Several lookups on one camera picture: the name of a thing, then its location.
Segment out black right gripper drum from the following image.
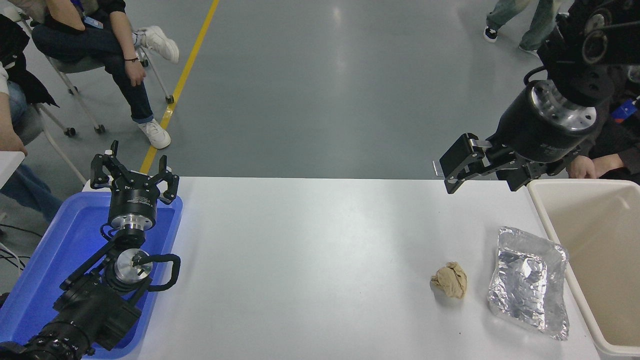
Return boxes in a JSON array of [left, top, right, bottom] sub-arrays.
[[492, 82, 586, 164]]

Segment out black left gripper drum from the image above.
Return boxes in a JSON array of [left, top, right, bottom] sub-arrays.
[[108, 179, 161, 221]]

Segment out silver foil plate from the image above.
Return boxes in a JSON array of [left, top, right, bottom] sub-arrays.
[[487, 226, 571, 342]]

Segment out hand of person beside bin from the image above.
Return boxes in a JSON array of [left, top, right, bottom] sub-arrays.
[[567, 154, 599, 180]]

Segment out seated person's hand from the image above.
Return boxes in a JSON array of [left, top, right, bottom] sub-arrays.
[[124, 61, 147, 87]]

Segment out hand of person beside table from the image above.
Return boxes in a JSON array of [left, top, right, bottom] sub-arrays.
[[0, 130, 28, 157]]

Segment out person beside bin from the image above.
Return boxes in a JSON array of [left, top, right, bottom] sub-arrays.
[[567, 65, 640, 185]]

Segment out grey wheeled chair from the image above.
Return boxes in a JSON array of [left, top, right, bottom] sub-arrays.
[[14, 102, 89, 187], [20, 10, 176, 137]]

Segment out small white table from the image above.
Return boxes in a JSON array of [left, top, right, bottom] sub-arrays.
[[0, 151, 26, 190]]

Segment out blue plastic tray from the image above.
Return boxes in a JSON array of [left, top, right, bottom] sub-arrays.
[[0, 191, 184, 360]]

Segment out large pale plastic bin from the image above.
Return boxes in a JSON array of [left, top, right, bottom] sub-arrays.
[[526, 179, 640, 360]]

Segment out walking person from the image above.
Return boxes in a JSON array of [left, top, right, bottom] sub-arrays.
[[483, 0, 568, 54]]

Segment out crumpled tan paper ball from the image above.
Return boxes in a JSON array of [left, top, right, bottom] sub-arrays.
[[430, 261, 468, 300]]

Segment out seated person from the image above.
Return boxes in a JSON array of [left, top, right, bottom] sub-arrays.
[[30, 0, 180, 150]]

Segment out person beside white table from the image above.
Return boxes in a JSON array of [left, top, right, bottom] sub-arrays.
[[0, 15, 64, 223]]

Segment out black floor cable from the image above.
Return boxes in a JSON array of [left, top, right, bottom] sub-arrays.
[[0, 224, 44, 239]]

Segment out white floor cable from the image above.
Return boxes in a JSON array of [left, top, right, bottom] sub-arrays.
[[0, 242, 26, 272]]

